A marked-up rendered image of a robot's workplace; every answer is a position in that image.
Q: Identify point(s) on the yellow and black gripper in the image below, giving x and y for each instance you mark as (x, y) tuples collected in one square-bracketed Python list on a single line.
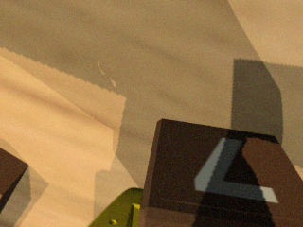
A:
[(123, 211)]

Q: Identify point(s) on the brown number cube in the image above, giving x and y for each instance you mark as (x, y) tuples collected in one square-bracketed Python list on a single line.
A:
[(203, 176)]

